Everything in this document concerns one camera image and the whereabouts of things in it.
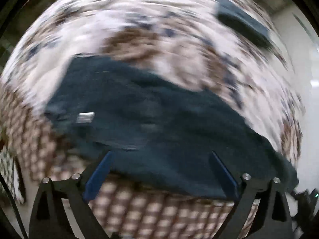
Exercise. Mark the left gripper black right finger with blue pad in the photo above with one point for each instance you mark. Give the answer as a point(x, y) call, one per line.
point(244, 183)

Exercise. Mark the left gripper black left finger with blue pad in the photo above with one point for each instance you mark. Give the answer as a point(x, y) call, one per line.
point(48, 217)

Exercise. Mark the dark blue denim jeans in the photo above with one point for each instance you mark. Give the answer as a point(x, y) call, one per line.
point(178, 140)

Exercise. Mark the white board with grey strip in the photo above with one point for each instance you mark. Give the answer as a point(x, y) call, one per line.
point(301, 41)

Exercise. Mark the folded blue denim pants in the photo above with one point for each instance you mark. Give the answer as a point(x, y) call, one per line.
point(241, 22)

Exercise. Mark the floral quilt bedspread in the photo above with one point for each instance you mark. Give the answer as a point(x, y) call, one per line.
point(180, 40)

